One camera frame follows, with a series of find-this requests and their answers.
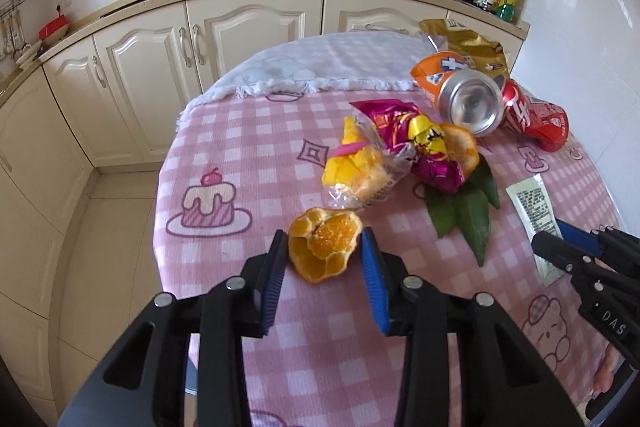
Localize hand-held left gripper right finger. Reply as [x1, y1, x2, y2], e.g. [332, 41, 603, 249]
[361, 227, 583, 427]

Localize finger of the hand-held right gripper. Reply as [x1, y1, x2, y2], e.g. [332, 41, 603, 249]
[531, 232, 616, 288]
[556, 219, 640, 258]

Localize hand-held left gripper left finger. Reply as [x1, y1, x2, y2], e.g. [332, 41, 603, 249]
[60, 229, 289, 427]

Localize white printed wrapper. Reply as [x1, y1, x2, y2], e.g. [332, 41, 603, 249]
[505, 174, 568, 284]

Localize large orange peel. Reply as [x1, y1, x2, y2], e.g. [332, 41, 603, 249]
[287, 207, 363, 284]

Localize green leafy twig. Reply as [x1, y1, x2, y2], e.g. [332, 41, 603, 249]
[424, 154, 501, 268]

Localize clear yellow snack wrapper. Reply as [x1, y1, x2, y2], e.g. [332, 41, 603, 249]
[321, 116, 416, 210]

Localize crushed red soda can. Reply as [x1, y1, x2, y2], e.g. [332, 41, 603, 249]
[500, 79, 571, 152]

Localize small orange peel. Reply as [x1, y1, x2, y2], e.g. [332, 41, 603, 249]
[440, 124, 479, 180]

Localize magenta candy wrapper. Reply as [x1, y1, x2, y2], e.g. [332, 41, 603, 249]
[350, 99, 481, 194]

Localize orange soda can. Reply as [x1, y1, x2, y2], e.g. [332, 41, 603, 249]
[411, 51, 505, 138]

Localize gold snack bag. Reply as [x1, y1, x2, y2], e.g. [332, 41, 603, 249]
[419, 18, 511, 75]

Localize person's right hand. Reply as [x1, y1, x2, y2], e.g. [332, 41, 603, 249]
[596, 348, 622, 396]

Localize pink checked tablecloth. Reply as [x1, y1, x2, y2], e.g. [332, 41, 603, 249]
[152, 77, 631, 427]

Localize white lace cloth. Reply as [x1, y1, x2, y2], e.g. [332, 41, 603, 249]
[202, 32, 431, 100]

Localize red storage box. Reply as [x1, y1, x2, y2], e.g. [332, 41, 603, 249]
[39, 18, 71, 42]

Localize stacked white bowls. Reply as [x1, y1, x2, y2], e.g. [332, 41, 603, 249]
[12, 39, 43, 68]

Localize row of hanging utensils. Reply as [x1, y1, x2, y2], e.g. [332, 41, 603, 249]
[0, 14, 26, 58]

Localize metal wall utensil rack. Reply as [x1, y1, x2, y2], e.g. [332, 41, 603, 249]
[0, 0, 28, 20]

